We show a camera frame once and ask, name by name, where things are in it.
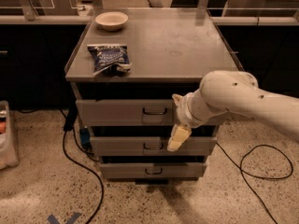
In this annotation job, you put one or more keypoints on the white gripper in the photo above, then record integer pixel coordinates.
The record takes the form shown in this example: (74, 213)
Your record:
(184, 113)

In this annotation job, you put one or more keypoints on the grey top drawer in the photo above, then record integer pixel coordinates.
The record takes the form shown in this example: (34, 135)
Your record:
(127, 112)

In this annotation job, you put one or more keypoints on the grey drawer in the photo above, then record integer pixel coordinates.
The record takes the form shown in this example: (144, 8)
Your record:
(127, 112)
(150, 146)
(152, 170)

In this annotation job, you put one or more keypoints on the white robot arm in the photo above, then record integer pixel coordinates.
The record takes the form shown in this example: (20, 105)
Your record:
(236, 92)

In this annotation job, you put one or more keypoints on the grey bottom drawer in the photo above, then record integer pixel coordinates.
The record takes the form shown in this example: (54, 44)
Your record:
(152, 170)

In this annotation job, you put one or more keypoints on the grey middle drawer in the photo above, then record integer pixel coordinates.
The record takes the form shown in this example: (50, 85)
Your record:
(150, 146)

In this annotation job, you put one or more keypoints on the grey drawer cabinet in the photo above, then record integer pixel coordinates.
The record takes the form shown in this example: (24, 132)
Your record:
(170, 50)

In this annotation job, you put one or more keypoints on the blue power adapter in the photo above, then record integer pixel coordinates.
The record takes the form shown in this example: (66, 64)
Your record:
(84, 136)

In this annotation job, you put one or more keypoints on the blue chip bag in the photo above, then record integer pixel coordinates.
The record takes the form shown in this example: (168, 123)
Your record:
(109, 58)

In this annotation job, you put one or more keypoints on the white bowl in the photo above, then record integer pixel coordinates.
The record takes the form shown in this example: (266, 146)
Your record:
(111, 21)

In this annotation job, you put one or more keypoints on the clear plastic bin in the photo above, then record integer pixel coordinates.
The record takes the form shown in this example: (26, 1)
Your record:
(9, 154)

